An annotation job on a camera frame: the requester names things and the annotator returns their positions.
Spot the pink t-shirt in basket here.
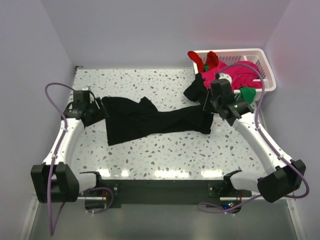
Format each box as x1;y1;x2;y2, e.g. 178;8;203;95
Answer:
201;61;262;91

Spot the red garment in basket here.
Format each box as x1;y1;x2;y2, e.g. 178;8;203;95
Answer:
187;50;220;73

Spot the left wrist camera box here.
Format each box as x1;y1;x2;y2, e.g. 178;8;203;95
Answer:
72;86;95;106

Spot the black t-shirt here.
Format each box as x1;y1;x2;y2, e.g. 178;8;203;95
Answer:
102;73;214;146

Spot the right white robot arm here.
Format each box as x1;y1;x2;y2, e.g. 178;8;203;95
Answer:
203;90;306;203

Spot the green garment in basket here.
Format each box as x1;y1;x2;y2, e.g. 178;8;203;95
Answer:
202;63;257;103

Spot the white plastic laundry basket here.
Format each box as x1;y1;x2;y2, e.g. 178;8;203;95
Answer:
187;48;277;102

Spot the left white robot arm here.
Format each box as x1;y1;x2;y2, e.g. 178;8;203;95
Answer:
30;97;108;203

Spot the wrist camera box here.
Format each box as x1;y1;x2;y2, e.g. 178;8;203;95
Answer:
210;78;233;98
72;86;95;106

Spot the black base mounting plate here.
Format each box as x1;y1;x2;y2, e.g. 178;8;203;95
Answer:
79;179;252;209

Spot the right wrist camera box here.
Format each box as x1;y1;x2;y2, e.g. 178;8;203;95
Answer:
210;78;233;98

